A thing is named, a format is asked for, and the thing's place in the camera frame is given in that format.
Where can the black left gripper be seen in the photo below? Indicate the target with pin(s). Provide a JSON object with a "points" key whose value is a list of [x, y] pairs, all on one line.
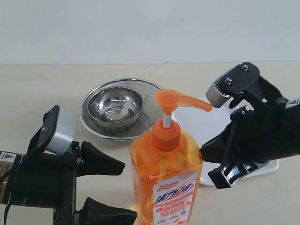
{"points": [[48, 180]]}

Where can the orange dish soap pump bottle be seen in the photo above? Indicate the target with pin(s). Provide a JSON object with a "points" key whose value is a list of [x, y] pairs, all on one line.
{"points": [[167, 165]]}

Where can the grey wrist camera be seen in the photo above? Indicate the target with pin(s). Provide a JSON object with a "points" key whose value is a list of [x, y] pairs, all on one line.
{"points": [[64, 133], [239, 82]]}

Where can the steel mesh strainer basket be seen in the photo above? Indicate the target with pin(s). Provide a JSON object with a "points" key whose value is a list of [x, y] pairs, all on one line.
{"points": [[150, 115]]}

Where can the small stainless steel bowl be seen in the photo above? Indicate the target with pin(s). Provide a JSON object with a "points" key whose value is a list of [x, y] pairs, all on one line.
{"points": [[115, 107]]}

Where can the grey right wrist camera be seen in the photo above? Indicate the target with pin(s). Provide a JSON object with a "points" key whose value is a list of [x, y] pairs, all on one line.
{"points": [[239, 82]]}

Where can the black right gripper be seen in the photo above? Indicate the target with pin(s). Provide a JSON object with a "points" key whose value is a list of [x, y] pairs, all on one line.
{"points": [[270, 131]]}

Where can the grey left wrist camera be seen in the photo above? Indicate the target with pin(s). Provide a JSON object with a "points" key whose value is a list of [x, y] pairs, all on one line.
{"points": [[64, 133]]}

